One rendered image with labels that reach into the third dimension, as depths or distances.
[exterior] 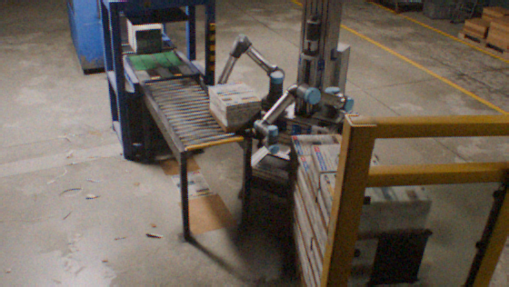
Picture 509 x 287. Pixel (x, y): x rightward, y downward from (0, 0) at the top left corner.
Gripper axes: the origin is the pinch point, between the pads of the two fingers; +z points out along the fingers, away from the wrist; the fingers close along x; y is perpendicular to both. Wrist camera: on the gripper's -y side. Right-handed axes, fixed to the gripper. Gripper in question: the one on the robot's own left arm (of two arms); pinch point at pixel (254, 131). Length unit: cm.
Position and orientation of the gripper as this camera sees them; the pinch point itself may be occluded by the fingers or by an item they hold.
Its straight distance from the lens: 380.2
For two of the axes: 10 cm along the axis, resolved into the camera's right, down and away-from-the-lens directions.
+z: -4.1, -4.7, 7.8
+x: -9.1, 1.7, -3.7
